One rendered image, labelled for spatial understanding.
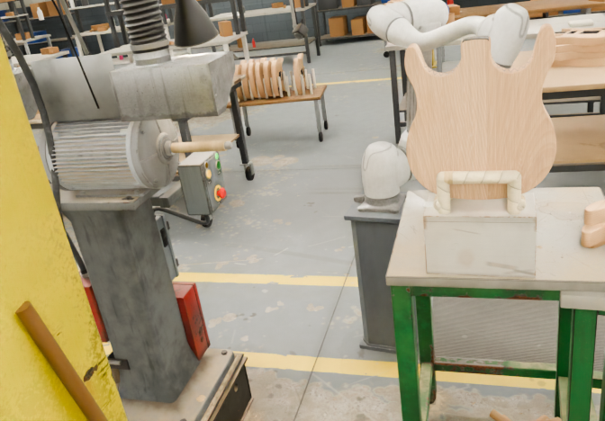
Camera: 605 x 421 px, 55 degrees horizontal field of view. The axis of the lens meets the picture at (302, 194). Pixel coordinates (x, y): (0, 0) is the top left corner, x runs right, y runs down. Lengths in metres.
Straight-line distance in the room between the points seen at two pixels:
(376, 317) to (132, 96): 1.56
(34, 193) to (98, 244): 1.15
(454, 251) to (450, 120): 0.34
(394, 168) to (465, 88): 1.06
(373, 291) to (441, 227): 1.17
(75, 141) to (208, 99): 0.52
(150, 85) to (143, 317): 0.86
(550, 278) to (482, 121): 0.43
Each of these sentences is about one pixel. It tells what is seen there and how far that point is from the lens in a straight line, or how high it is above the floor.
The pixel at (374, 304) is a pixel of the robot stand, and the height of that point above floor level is 0.25.
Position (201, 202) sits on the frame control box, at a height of 0.97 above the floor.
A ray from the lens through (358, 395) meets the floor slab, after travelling 2.62.
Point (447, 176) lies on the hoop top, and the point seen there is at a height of 1.20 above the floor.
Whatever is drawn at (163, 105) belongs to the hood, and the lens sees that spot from 1.65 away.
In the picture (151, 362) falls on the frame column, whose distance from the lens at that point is 2.25.
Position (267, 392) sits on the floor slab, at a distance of 2.70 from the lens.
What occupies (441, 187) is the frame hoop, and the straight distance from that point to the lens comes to 1.48.
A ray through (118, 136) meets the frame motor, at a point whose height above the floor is 1.32.
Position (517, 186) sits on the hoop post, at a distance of 1.47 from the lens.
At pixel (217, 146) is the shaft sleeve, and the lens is 1.78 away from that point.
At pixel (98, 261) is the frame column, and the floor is 0.89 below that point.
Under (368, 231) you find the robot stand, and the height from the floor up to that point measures 0.63.
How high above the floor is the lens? 1.76
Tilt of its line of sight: 23 degrees down
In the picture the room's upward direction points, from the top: 8 degrees counter-clockwise
